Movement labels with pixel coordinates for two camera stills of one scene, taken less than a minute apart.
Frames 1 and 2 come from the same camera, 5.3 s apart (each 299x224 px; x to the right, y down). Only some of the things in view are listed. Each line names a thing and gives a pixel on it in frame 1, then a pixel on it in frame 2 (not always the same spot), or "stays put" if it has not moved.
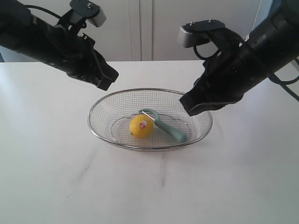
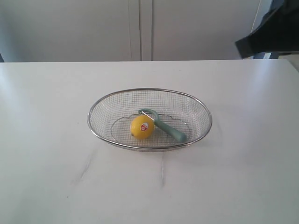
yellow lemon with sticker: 141,126 stays put
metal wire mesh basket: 110,116 stays put
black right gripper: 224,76 to 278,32
